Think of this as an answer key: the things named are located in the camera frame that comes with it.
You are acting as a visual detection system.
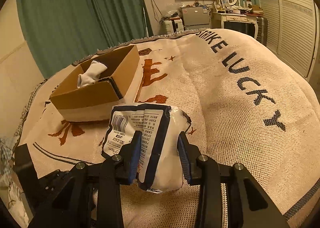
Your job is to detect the black white tissue pack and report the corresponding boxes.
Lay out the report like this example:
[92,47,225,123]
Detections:
[101,103,191,193]

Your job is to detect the white socks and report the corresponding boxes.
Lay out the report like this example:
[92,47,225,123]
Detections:
[77,60,107,89]

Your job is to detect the checkered bed sheet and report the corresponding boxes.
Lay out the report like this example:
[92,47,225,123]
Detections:
[13,79,48,145]

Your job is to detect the open cardboard box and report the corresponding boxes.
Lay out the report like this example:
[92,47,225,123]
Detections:
[50,45,143,122]

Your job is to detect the dark suitcase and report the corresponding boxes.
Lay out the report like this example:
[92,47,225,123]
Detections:
[257,17,268,46]

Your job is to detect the green curtain left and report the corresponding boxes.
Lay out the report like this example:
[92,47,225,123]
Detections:
[17,0,153,78]

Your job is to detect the white drawer cabinet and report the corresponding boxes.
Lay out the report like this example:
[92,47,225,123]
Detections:
[160,17,184,34]

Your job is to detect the white dressing table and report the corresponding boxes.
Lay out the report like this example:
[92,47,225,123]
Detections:
[209,12,258,39]

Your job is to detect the white louvred wardrobe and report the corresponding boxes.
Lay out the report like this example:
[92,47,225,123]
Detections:
[260,0,319,78]

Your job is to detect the grey mini fridge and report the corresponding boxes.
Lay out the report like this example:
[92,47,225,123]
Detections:
[181,6,210,30]

